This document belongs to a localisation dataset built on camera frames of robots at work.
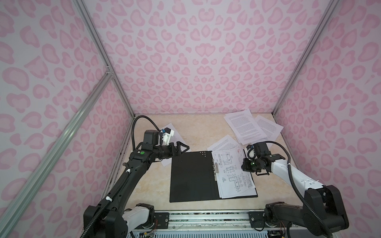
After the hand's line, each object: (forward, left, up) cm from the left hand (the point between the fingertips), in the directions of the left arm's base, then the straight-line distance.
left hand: (184, 147), depth 75 cm
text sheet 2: (+17, -27, -23) cm, 39 cm away
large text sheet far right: (+31, -44, -23) cm, 58 cm away
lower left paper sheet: (+22, +8, -23) cm, 33 cm away
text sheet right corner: (+27, -62, -22) cm, 72 cm away
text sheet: (-17, -34, -18) cm, 42 cm away
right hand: (-3, -32, -16) cm, 36 cm away
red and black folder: (-8, -4, -21) cm, 22 cm away
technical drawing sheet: (-9, -27, -21) cm, 35 cm away
